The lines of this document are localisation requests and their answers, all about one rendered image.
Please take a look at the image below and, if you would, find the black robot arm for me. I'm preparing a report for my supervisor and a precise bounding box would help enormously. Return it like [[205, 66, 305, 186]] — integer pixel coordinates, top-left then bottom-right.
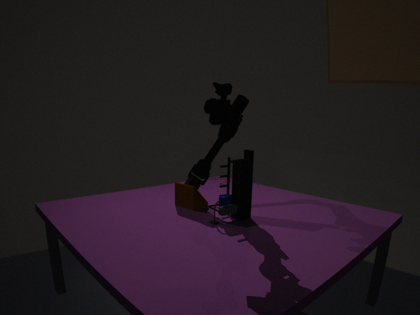
[[184, 94, 249, 190]]

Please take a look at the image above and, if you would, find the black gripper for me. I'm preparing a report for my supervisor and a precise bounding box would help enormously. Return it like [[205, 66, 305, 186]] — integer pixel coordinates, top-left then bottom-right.
[[208, 82, 235, 125]]

